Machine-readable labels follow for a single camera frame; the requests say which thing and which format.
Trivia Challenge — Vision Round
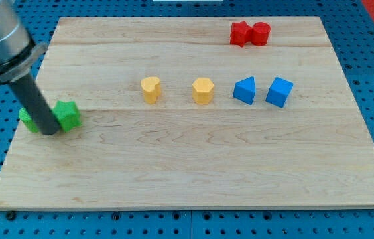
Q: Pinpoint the green star block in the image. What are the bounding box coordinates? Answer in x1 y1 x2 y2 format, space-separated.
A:
52 101 82 132

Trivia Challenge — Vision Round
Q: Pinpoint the blue cube block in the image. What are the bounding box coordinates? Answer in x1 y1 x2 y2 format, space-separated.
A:
265 77 294 108

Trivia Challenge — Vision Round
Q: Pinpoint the blue triangle block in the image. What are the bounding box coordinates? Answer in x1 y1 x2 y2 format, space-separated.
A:
233 76 256 105

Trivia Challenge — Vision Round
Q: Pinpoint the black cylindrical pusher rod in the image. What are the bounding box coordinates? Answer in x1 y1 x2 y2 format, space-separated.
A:
9 74 60 135

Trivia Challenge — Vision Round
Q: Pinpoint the wooden board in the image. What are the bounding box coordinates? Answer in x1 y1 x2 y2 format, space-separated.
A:
0 17 374 211

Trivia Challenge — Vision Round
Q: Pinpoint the yellow heart block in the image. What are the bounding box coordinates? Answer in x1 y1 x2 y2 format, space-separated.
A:
141 76 161 104

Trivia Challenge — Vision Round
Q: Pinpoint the yellow hexagon block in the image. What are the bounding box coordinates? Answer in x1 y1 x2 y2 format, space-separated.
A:
192 78 214 104

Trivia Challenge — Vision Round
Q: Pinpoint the red cylinder block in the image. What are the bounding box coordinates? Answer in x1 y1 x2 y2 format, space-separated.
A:
251 22 271 46

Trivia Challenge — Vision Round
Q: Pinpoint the red star block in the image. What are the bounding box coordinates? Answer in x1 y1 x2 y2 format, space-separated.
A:
230 21 252 47

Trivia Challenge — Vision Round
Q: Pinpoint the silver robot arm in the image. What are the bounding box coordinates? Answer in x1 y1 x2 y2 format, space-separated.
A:
0 0 60 135

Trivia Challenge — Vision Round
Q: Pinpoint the green round block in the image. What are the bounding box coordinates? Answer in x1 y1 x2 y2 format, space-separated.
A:
18 108 39 133

